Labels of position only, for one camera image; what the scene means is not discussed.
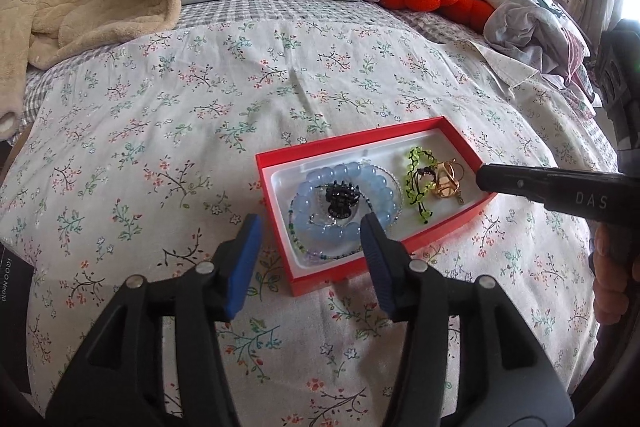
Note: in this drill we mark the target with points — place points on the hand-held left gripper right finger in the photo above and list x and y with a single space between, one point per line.
375 252

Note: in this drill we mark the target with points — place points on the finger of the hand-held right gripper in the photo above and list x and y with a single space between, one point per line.
510 182

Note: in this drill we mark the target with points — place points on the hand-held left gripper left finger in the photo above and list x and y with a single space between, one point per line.
245 259

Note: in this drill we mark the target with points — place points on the small gold charm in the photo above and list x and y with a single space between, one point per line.
458 199

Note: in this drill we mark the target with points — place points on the black hair claw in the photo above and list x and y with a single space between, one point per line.
341 199

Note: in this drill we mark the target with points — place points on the red jewelry box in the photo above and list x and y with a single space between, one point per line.
280 207

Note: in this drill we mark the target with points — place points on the person's right hand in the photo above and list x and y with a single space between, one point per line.
615 297

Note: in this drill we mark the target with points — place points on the crumpled white duvet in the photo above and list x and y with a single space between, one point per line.
535 22

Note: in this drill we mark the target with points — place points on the floral bed sheet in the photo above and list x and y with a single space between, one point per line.
175 107

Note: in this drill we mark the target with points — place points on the black cardboard box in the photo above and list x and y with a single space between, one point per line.
12 307

